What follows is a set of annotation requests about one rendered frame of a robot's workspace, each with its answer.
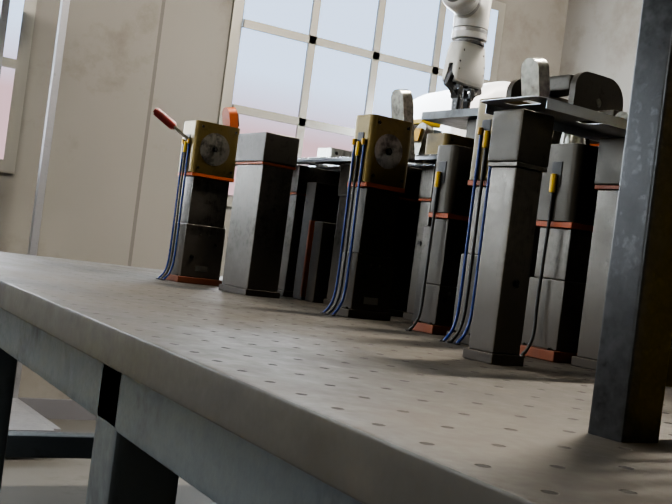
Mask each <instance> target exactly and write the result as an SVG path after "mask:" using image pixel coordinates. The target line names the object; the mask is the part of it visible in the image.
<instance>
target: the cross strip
mask: <svg viewBox="0 0 672 504"><path fill-rule="evenodd" d="M523 100H530V101H535V102H539V103H536V104H523V105H514V104H509V103H506V102H512V101H523ZM481 102H482V103H485V104H486V111H485V113H487V114H491V115H494V111H498V110H511V109H528V110H532V111H535V112H539V113H543V114H547V115H551V116H553V117H554V125H553V130H554V131H558V132H562V133H566V134H570V135H574V136H578V137H582V138H586V139H590V140H594V141H598V142H600V138H608V137H625V136H626V128H627V119H623V118H620V117H616V116H613V115H609V114H605V113H602V112H598V111H594V110H591V109H587V108H584V107H580V106H576V105H573V104H569V103H566V102H562V101H558V100H555V99H551V98H547V97H543V96H522V97H511V98H500V99H489V100H482V101H481ZM588 120H591V121H594V122H598V123H591V124H588V123H581V122H577V121H588Z"/></svg>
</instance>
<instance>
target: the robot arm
mask: <svg viewBox="0 0 672 504"><path fill-rule="evenodd" d="M443 3H444V4H445V6H446V7H447V8H448V9H449V10H451V11H452V12H454V21H453V29H452V36H451V40H452V42H450V45H449V47H448V50H447V54H446V58H445V63H444V68H443V75H442V81H443V82H444V85H445V86H446V87H447V88H448V89H449V92H450V97H451V99H452V104H451V110H455V109H467V108H470V105H471V102H472V101H473V99H474V98H475V97H476V96H479V95H481V94H482V90H481V88H482V87H483V83H484V76H485V48H484V46H485V44H486V43H487V37H488V29H489V21H490V14H491V6H492V0H443ZM457 88H458V89H457ZM468 91H469V93H468V94H467V92H468ZM461 98H462V99H461Z"/></svg>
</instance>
